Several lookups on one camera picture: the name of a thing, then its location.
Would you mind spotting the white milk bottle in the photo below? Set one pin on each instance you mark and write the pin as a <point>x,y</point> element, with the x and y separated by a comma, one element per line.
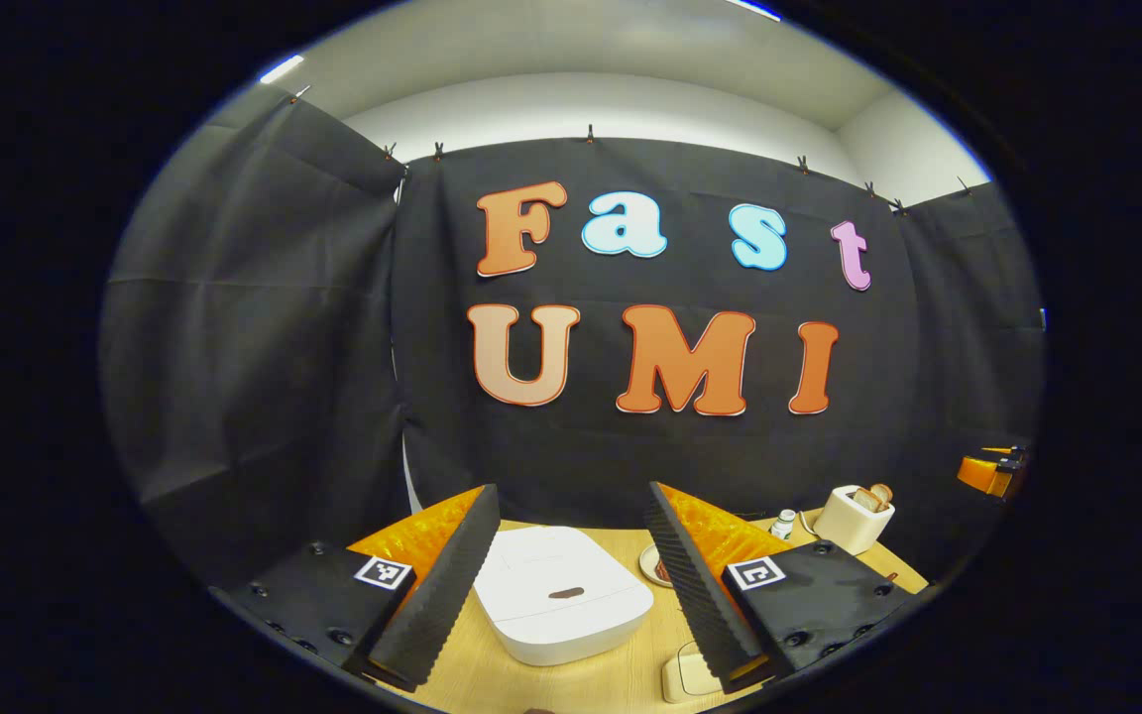
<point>783,526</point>

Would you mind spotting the white toaster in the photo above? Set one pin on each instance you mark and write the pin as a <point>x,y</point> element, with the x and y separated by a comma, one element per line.
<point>849,526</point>

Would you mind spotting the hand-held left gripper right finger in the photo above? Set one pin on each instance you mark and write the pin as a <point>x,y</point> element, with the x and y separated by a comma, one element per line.
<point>695,595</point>

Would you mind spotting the red meat piece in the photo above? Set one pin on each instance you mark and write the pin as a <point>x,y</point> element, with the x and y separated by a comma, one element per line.
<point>662,572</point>

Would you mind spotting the white round plate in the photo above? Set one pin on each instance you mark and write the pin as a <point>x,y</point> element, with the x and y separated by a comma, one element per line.
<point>645,565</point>

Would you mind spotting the cream rectangular dish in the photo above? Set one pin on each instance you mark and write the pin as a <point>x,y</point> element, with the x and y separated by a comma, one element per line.
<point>685,679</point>

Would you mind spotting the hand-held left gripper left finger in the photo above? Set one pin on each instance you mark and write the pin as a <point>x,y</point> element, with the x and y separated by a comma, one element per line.
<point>437,595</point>

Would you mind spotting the white rice cooker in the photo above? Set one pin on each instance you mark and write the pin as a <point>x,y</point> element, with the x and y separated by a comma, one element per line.
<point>561,575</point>

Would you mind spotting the ceiling light panel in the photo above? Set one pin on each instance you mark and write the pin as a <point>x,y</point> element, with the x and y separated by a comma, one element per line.
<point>754,8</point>
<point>282,69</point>

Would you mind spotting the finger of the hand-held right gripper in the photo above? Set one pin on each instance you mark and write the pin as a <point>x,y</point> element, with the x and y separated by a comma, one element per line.
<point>982,471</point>

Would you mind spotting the black backdrop cloth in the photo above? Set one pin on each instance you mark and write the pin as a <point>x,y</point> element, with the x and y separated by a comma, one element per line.
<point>284,347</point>

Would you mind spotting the toasted bread slice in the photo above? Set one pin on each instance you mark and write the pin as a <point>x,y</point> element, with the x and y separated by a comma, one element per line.
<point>865,499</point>
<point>883,492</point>

